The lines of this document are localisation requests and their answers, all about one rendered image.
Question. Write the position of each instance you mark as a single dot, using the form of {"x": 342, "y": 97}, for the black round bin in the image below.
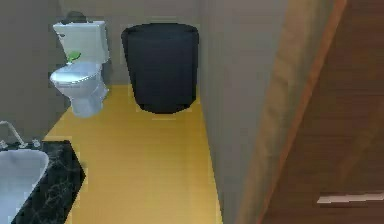
{"x": 161, "y": 66}

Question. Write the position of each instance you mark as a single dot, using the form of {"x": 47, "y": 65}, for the white toilet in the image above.
{"x": 83, "y": 80}

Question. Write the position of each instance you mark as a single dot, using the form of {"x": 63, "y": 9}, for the green spray bottle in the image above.
{"x": 73, "y": 56}

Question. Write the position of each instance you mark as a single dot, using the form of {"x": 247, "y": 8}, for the brown wooden door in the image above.
{"x": 326, "y": 116}

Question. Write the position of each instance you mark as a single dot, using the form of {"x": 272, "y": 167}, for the dark object on toilet tank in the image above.
{"x": 76, "y": 16}

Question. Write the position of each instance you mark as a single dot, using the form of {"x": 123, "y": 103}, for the black marble sink counter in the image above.
{"x": 53, "y": 186}

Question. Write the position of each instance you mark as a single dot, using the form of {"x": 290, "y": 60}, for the silver tap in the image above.
{"x": 15, "y": 135}

